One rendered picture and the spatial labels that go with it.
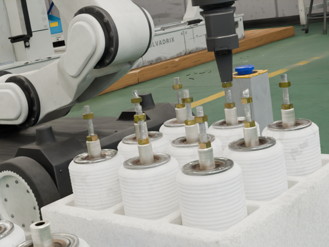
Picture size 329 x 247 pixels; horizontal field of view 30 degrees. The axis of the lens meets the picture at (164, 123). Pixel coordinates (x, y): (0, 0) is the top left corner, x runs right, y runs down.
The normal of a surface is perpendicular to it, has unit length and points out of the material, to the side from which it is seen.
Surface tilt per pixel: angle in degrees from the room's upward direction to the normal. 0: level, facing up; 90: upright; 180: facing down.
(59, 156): 45
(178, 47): 90
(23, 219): 90
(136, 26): 80
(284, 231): 90
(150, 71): 90
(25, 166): 31
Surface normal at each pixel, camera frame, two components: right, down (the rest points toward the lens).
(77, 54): -0.63, 0.25
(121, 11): 0.45, -0.65
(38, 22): 0.76, 0.02
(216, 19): -0.04, 0.22
